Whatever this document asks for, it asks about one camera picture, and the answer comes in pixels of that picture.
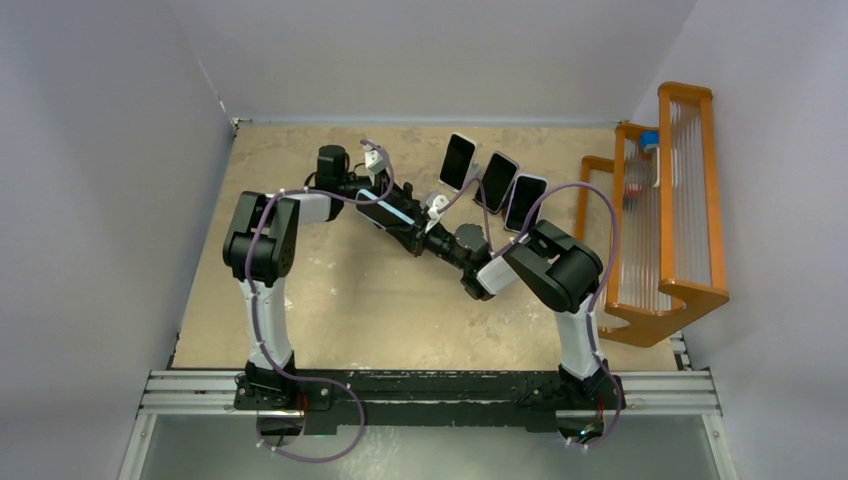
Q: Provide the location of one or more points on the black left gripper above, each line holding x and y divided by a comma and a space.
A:
378, 181

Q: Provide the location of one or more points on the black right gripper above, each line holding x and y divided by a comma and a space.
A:
413, 237

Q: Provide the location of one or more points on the blue case phone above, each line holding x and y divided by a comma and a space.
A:
382, 214

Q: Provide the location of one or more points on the white case phone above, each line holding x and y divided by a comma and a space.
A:
457, 161

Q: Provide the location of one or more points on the purple case phone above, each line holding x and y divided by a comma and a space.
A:
497, 181

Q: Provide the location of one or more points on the lilac case phone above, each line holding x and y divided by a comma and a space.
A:
526, 189

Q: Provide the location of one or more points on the black round base phone stand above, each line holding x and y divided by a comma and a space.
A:
405, 192

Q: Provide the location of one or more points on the silver metal phone stand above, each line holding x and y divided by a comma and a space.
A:
471, 174

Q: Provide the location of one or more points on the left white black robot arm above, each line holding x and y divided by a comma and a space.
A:
260, 248

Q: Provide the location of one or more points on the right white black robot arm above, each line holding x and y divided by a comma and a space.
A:
562, 272

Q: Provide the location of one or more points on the red black stamp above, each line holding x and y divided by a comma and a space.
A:
631, 195

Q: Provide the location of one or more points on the orange wooden tiered rack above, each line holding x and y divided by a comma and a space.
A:
671, 269

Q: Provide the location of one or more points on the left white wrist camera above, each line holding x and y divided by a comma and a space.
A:
376, 161

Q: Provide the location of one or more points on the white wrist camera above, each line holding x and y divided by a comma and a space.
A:
434, 204
376, 161

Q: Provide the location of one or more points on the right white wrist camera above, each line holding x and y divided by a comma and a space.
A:
434, 204

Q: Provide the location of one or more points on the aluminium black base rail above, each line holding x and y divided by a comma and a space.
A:
537, 401

